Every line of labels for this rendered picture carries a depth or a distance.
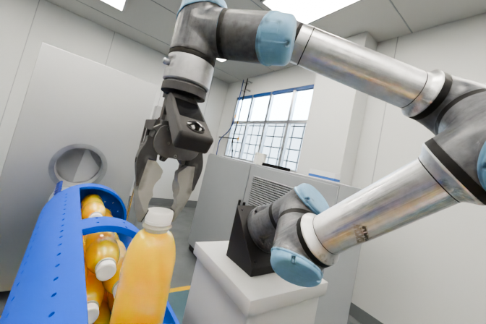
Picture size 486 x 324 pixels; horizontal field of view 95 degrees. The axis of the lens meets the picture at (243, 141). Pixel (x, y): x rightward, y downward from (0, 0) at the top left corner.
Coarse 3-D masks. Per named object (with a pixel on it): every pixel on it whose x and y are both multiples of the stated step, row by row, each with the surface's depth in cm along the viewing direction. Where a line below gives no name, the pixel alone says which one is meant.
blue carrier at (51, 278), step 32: (64, 192) 81; (96, 192) 92; (64, 224) 56; (96, 224) 54; (128, 224) 61; (32, 256) 48; (64, 256) 42; (32, 288) 37; (64, 288) 34; (0, 320) 37; (32, 320) 30; (64, 320) 28
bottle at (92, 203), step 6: (84, 198) 88; (90, 198) 85; (96, 198) 85; (84, 204) 82; (90, 204) 79; (96, 204) 79; (102, 204) 82; (84, 210) 77; (90, 210) 76; (96, 210) 77; (102, 210) 78; (84, 216) 76
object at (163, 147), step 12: (168, 84) 33; (180, 84) 33; (192, 96) 35; (204, 96) 36; (156, 120) 33; (144, 132) 38; (156, 132) 33; (168, 132) 32; (156, 144) 31; (168, 144) 33; (168, 156) 33; (180, 156) 34; (192, 156) 35
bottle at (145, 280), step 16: (144, 224) 32; (144, 240) 30; (160, 240) 31; (128, 256) 30; (144, 256) 30; (160, 256) 30; (128, 272) 29; (144, 272) 29; (160, 272) 30; (128, 288) 29; (144, 288) 29; (160, 288) 30; (128, 304) 29; (144, 304) 29; (160, 304) 30; (112, 320) 29; (128, 320) 29; (144, 320) 29; (160, 320) 31
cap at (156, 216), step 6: (150, 210) 32; (156, 210) 33; (162, 210) 33; (168, 210) 34; (150, 216) 31; (156, 216) 31; (162, 216) 32; (168, 216) 32; (150, 222) 31; (156, 222) 31; (162, 222) 32; (168, 222) 32
